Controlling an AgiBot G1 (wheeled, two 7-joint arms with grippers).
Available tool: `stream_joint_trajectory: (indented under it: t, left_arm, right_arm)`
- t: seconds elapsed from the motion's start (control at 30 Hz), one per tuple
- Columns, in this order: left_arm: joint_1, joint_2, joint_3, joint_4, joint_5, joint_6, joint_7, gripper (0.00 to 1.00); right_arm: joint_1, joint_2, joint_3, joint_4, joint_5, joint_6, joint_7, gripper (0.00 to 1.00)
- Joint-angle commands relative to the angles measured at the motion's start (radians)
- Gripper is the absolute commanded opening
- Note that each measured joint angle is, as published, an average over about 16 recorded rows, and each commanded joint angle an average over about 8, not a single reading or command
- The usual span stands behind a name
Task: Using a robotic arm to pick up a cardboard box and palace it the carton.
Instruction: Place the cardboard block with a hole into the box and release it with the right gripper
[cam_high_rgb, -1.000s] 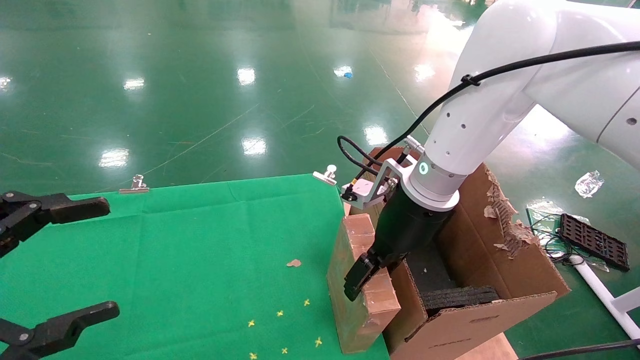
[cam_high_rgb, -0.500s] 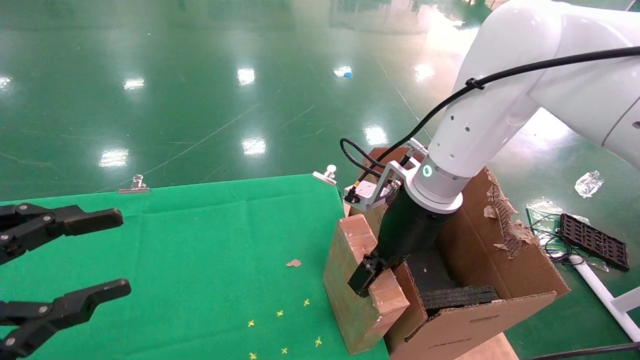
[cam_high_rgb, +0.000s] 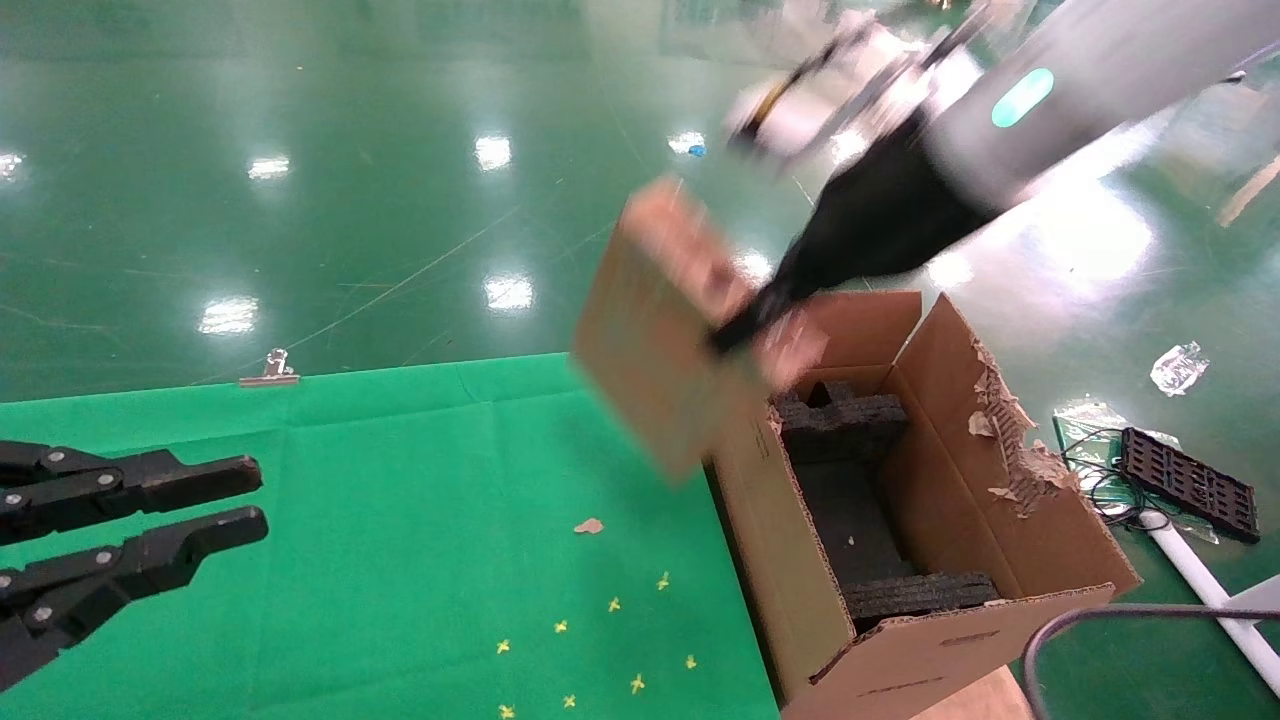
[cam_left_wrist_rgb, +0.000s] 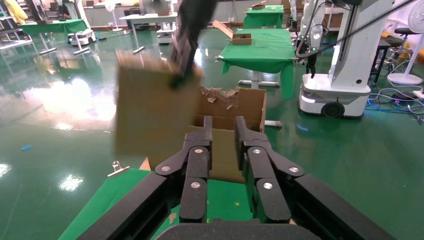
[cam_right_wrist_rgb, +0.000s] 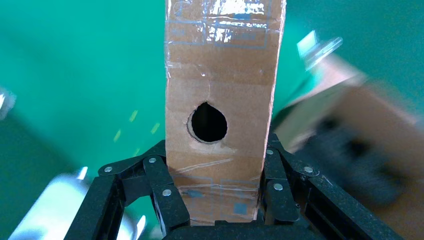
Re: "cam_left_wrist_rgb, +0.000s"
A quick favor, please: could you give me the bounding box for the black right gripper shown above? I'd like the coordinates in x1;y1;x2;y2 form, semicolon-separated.
168;0;218;90

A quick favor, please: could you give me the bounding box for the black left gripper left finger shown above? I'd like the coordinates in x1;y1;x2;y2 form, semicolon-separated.
154;115;213;223

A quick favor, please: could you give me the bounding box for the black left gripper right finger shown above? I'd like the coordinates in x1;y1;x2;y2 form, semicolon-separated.
235;115;305;223

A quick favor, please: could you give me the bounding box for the small taped cardboard box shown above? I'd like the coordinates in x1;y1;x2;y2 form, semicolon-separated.
114;50;204;157

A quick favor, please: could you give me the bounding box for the small white robot base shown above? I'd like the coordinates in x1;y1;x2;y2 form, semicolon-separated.
155;22;177;45

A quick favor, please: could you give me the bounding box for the low white robot base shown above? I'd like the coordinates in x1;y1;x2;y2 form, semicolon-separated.
67;29;97;47

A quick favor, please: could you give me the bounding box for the long cardboard strip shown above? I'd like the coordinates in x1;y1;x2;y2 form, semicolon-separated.
211;19;235;40

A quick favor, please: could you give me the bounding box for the large open cardboard carton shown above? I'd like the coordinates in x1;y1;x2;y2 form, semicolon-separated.
145;86;268;185

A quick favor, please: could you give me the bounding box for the small open brown box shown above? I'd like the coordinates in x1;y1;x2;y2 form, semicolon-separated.
231;33;253;46

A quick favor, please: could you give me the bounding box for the white office table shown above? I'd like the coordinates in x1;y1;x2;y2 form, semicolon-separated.
118;11;180;56

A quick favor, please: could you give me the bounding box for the black cabinet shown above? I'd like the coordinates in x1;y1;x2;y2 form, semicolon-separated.
123;7;147;31

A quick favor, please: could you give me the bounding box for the large green-covered table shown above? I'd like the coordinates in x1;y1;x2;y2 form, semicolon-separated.
216;28;296;100

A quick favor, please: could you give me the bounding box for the silver binder clip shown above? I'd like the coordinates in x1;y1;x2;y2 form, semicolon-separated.
107;160;131;178

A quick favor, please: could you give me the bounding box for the small green-covered table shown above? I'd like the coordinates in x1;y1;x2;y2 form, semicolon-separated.
243;4;286;30

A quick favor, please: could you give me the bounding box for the green tablecloth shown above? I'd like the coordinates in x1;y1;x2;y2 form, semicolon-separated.
57;168;256;240

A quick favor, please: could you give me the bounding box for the white wheeled robot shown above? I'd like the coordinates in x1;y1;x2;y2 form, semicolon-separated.
291;0;395;119

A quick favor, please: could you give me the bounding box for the long green-covered table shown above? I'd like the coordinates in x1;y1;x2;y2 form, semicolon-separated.
19;19;89;56

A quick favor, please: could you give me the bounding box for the white fan with round base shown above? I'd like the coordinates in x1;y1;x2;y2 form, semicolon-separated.
386;3;424;86

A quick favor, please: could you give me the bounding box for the grey metal rack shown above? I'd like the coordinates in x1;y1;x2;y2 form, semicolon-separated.
0;6;34;51

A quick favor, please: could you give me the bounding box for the black square stool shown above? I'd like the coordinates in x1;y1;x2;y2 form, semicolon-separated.
375;35;403;84

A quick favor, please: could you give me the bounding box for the yellow cloth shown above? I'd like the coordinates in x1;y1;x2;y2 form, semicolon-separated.
2;0;28;25

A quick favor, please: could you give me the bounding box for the black round stool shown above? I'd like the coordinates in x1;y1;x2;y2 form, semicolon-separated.
393;27;415;38

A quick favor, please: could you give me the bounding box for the white pedestal fan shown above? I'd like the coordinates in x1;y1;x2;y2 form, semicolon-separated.
103;0;124;33

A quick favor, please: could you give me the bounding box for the floor cable bundle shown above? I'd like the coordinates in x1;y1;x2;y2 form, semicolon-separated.
364;86;424;125

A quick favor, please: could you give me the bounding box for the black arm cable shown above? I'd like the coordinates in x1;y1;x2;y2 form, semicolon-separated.
296;0;417;59

